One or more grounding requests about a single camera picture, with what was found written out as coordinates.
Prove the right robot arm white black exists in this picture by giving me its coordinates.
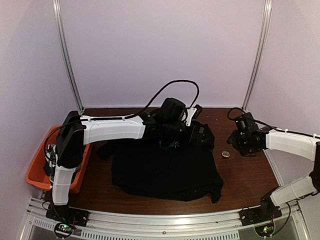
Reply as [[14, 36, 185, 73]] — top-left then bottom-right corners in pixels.
[[227, 112, 320, 221]]

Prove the round gold brooch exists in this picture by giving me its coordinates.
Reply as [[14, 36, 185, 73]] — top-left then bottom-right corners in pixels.
[[221, 150, 231, 159]]

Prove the left aluminium corner post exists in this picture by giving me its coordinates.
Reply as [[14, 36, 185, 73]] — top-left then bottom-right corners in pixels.
[[52, 0, 85, 113]]

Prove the black t-shirt blue logo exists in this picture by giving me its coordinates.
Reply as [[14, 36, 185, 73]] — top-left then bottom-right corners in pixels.
[[96, 121, 224, 204]]

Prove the orange plastic bin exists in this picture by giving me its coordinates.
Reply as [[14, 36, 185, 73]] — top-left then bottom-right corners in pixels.
[[26, 122, 92, 206]]

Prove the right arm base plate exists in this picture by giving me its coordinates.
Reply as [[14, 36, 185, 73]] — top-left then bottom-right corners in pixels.
[[238, 206, 282, 226]]

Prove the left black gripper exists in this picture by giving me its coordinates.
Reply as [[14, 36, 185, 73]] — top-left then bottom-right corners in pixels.
[[164, 120, 212, 147]]

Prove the right circuit board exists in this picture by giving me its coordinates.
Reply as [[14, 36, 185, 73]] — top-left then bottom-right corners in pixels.
[[254, 222, 275, 238]]

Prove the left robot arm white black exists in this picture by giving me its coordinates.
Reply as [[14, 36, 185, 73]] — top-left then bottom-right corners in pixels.
[[43, 98, 210, 222]]

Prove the left circuit board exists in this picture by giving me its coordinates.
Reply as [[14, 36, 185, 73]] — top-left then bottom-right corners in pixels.
[[53, 222, 75, 238]]

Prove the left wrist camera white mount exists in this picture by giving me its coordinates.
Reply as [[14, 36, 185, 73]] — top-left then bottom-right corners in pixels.
[[185, 104, 203, 127]]

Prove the black white checkered shirt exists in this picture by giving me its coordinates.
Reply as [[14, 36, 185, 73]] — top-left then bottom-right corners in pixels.
[[43, 144, 58, 182]]

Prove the aluminium front rail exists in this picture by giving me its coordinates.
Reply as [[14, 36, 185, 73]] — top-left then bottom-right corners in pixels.
[[21, 196, 311, 240]]

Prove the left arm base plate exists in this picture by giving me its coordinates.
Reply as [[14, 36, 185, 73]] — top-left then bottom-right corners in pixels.
[[45, 205, 90, 227]]

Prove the aluminium corner post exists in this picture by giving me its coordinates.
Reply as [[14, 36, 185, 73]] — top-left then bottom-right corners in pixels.
[[242, 0, 272, 110], [52, 0, 85, 113]]

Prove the right aluminium corner post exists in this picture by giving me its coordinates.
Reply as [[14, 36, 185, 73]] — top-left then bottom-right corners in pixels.
[[242, 0, 272, 110]]

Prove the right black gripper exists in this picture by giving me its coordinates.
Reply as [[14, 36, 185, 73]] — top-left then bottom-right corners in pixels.
[[226, 129, 252, 156]]

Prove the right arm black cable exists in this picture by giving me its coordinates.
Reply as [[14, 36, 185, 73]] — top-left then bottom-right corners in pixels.
[[226, 107, 286, 132]]

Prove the circuit board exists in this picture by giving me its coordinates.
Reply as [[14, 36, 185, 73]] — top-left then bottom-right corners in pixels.
[[53, 222, 75, 238], [254, 222, 275, 238]]

